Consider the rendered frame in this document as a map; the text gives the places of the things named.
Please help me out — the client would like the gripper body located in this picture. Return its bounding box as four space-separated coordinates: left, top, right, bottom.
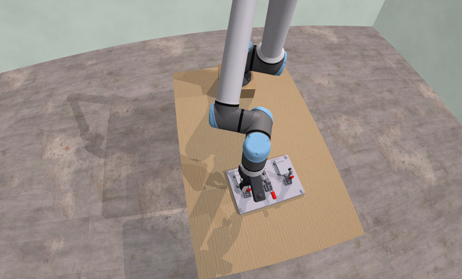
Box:
238 165 250 186

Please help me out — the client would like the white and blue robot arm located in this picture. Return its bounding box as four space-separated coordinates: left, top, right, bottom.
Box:
209 0 298 202

